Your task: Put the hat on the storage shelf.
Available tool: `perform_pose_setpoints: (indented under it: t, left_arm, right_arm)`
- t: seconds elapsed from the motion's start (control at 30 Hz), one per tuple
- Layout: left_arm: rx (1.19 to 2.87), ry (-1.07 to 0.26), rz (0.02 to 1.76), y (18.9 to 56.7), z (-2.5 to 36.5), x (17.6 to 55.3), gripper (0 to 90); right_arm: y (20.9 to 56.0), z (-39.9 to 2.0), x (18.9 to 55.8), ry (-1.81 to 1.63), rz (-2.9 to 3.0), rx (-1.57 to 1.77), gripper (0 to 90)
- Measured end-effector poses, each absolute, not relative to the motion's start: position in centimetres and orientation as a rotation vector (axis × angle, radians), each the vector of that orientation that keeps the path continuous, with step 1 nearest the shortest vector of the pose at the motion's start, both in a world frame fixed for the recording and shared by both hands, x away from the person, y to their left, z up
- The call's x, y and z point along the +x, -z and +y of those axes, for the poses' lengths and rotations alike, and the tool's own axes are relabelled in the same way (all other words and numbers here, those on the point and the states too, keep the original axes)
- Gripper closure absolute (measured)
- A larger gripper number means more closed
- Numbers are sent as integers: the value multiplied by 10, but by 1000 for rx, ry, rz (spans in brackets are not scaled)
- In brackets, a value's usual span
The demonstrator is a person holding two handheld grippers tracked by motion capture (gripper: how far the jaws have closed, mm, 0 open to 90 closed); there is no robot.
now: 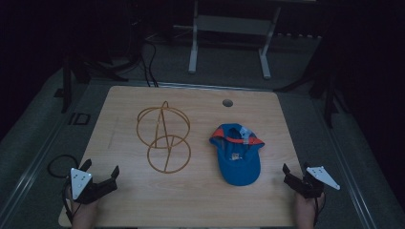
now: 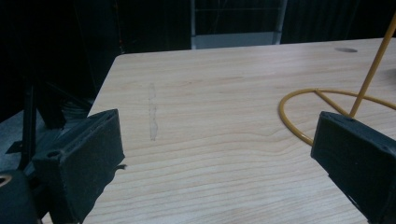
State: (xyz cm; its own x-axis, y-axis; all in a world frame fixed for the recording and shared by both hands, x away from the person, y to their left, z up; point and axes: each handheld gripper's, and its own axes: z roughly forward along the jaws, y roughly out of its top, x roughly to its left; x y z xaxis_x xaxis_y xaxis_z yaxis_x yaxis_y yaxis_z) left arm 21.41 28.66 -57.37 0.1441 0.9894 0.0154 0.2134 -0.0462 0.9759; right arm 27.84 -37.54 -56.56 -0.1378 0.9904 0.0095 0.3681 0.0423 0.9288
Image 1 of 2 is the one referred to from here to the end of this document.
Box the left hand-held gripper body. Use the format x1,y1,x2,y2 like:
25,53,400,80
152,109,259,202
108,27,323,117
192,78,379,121
70,167,119,205

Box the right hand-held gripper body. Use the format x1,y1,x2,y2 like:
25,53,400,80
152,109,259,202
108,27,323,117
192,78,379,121
283,165,341,200

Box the person's left hand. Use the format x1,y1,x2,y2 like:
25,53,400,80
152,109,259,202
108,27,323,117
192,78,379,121
68,190,100,229

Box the person's right hand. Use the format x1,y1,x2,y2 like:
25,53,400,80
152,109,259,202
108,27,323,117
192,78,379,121
293,191,327,229

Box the blue cap with orange trim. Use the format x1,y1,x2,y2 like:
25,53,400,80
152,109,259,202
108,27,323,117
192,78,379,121
208,122,266,187

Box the black floor stand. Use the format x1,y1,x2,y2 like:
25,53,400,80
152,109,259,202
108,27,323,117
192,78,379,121
272,30,352,129
60,52,129,115

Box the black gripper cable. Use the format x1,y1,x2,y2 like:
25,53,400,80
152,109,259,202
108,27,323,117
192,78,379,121
312,196,327,227
47,154,80,225

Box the gold wire hat stand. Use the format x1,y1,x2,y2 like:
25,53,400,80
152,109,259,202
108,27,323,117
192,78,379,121
136,100,192,175

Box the black floor cables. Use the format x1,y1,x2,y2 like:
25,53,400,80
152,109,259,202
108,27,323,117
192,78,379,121
139,36,160,89

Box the white metal table frame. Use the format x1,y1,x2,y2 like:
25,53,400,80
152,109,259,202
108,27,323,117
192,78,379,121
172,0,283,80

